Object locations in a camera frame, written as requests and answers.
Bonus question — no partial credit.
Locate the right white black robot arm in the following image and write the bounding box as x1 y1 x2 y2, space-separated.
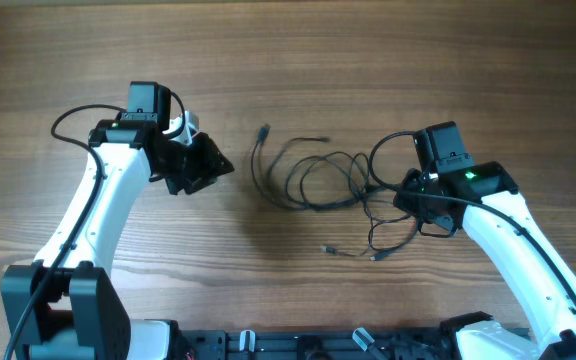
394 122 576 359

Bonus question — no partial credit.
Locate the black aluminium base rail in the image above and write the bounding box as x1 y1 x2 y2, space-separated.
171 327 460 360

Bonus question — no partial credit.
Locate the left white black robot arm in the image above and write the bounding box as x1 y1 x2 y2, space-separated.
1 81 234 359

